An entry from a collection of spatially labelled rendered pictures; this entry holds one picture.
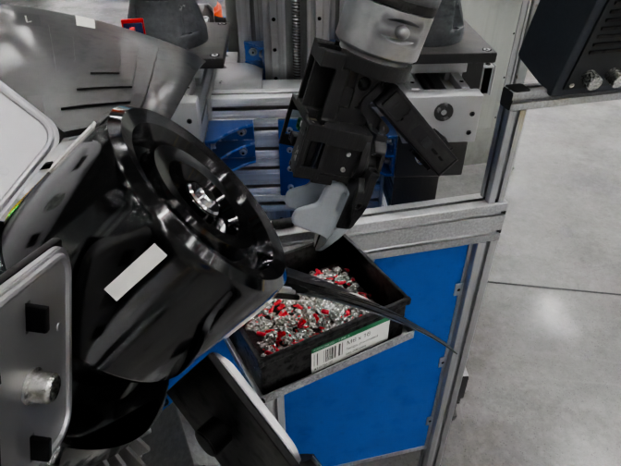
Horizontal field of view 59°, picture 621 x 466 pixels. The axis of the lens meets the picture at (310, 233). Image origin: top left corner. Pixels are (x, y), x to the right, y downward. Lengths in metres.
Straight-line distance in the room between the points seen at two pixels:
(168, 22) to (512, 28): 1.82
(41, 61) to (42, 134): 0.20
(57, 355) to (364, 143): 0.33
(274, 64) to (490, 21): 1.51
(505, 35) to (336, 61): 2.16
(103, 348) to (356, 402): 1.02
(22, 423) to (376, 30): 0.37
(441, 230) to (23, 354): 0.80
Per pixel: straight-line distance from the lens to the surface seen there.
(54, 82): 0.46
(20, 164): 0.29
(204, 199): 0.27
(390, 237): 0.91
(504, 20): 2.59
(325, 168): 0.50
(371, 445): 1.40
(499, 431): 1.72
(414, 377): 1.24
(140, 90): 0.44
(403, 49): 0.47
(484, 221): 0.98
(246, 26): 1.26
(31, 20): 0.57
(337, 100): 0.49
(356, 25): 0.47
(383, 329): 0.73
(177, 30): 1.07
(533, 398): 1.83
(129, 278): 0.23
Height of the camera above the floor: 1.37
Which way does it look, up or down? 37 degrees down
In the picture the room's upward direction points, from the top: straight up
